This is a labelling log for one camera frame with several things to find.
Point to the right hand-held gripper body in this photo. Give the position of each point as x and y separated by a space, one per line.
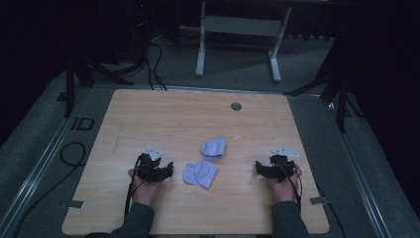
280 167

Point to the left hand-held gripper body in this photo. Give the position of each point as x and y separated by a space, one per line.
149 167

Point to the light purple sock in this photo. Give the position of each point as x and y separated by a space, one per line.
214 149
200 174

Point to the person's left hand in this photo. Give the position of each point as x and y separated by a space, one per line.
145 191

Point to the person's right hand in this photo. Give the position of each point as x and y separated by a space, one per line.
284 190

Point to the grey table grommet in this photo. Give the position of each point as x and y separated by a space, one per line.
235 106

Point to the black metal stand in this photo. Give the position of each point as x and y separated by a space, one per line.
341 99
70 89

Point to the metal floor rail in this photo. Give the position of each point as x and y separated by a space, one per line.
39 165
358 172

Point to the white table frame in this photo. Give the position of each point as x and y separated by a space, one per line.
242 25

